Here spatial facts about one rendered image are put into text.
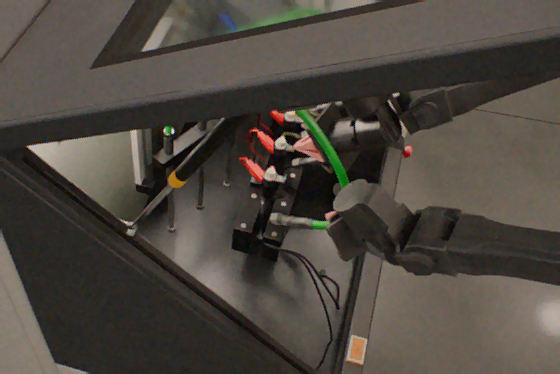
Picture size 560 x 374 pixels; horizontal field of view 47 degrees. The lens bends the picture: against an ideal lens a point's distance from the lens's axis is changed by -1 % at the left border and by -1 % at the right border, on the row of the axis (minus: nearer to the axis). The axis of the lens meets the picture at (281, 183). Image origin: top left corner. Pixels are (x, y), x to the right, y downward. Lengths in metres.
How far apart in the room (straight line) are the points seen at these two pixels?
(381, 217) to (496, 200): 2.03
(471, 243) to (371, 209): 0.13
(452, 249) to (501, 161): 2.21
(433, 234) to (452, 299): 1.69
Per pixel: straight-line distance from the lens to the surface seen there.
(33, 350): 1.39
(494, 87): 1.04
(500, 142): 3.09
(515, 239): 0.80
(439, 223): 0.85
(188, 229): 1.49
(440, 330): 2.44
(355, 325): 1.28
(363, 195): 0.84
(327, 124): 1.07
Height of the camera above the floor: 2.07
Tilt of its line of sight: 52 degrees down
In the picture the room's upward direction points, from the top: 11 degrees clockwise
